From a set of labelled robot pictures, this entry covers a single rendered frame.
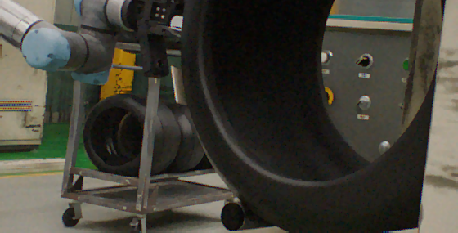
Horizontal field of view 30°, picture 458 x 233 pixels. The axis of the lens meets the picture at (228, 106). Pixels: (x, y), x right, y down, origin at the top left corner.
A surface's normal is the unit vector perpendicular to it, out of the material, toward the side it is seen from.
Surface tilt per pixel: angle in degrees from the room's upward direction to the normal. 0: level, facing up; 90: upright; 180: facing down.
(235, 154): 99
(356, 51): 90
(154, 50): 69
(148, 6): 90
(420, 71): 90
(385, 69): 90
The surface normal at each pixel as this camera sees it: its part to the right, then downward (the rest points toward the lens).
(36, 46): -0.43, 0.00
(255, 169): -0.72, 0.14
